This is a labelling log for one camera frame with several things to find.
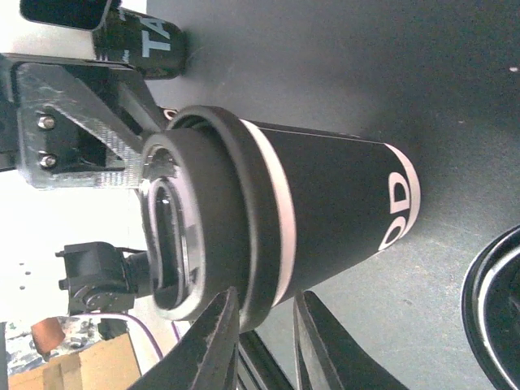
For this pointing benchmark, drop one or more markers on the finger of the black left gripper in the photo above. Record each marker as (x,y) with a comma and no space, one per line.
(81,124)

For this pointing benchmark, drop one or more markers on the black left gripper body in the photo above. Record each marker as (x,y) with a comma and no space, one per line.
(103,278)

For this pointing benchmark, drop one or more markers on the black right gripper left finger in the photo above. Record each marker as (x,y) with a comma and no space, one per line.
(206,356)

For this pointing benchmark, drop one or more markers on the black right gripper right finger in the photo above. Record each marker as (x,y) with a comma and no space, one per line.
(327,356)

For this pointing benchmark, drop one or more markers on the black paper coffee cup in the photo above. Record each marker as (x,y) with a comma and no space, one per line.
(341,199)
(155,47)

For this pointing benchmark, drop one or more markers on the black plastic cup lid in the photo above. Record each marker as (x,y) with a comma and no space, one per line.
(210,216)
(490,309)

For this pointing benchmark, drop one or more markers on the brown cardboard box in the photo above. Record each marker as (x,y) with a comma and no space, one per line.
(70,353)

